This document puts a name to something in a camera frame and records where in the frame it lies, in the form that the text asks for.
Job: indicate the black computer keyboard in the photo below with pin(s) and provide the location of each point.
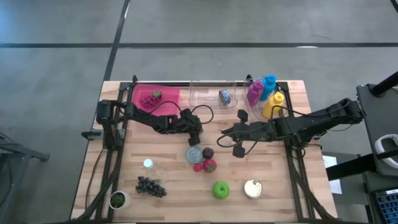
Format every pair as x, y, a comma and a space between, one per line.
388, 208

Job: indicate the clear plastic bin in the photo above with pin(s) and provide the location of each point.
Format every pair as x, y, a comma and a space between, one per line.
202, 96
253, 113

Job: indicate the small plant white pot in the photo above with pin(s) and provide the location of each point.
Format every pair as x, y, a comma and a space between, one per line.
119, 200

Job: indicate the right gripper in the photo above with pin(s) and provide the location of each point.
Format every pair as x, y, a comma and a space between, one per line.
259, 130

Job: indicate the grey floor stand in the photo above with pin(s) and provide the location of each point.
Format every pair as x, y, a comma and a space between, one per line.
28, 152

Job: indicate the purple toy grapes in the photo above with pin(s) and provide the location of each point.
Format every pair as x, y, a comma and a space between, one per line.
149, 101

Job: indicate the magenta squeeze bottle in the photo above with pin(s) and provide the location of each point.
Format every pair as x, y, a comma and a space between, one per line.
255, 93

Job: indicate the black side clamp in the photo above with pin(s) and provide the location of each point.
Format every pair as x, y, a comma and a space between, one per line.
91, 134

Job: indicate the clear bottle white cap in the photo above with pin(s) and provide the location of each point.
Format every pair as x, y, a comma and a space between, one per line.
148, 163

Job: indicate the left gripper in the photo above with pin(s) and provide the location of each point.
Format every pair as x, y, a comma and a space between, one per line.
183, 126

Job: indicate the black toy grapes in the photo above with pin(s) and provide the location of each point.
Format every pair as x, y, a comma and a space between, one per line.
150, 187

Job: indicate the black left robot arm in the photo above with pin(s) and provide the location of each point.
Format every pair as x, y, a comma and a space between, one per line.
155, 123

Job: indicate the white headset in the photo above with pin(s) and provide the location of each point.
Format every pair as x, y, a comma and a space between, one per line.
377, 144

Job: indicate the dark purple toy plum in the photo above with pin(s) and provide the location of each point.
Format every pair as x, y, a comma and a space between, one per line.
208, 153

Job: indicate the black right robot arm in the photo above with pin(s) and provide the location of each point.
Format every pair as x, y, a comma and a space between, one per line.
311, 124

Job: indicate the blue label tin can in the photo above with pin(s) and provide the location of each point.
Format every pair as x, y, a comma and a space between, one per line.
224, 97
194, 155

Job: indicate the gold lid tin can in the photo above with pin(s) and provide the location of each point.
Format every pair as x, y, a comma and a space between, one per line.
253, 188

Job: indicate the blue squeeze bottle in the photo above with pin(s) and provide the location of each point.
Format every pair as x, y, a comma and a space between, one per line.
268, 85

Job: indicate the yellow squeeze bottle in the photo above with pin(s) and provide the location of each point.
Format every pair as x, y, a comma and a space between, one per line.
272, 105

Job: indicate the large red toy strawberry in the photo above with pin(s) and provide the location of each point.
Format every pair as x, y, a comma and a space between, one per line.
209, 165

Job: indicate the white paper sheet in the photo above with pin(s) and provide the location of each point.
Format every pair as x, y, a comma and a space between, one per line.
329, 161
335, 186

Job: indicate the black side desk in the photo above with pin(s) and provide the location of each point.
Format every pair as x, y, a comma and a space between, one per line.
382, 118

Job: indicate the pink plastic tray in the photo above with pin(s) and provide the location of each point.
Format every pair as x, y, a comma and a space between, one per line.
140, 90

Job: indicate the small red toy strawberry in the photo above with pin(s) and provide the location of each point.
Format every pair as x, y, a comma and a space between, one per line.
197, 168

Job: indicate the green toy apple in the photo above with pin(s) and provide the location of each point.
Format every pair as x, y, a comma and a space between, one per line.
221, 190

